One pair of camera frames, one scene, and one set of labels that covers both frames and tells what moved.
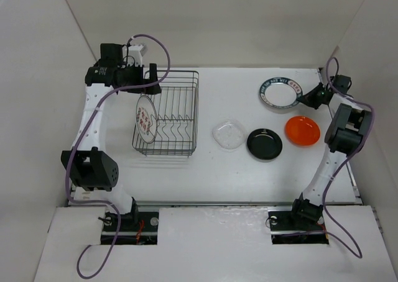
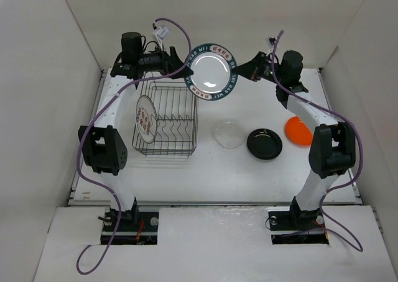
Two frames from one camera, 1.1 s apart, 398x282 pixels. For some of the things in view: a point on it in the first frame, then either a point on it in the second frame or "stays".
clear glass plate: [229, 134] stays
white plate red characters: [146, 118] stays
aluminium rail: [202, 203] stays
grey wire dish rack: [177, 107] stays
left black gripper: [140, 71] to [166, 61]
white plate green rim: [280, 92] to [212, 78]
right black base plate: [288, 227] stays
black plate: [264, 144] stays
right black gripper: [308, 98] to [247, 70]
